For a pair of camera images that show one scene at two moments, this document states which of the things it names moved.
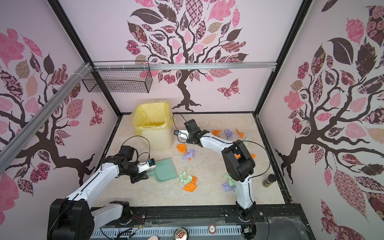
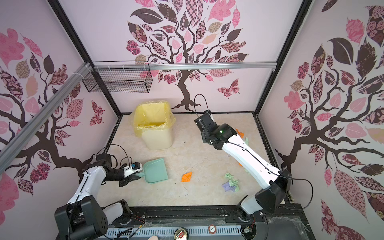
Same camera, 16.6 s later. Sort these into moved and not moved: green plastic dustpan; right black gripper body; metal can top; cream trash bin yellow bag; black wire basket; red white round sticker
Moved: green plastic dustpan; right black gripper body
Not moved: black wire basket; red white round sticker; cream trash bin yellow bag; metal can top
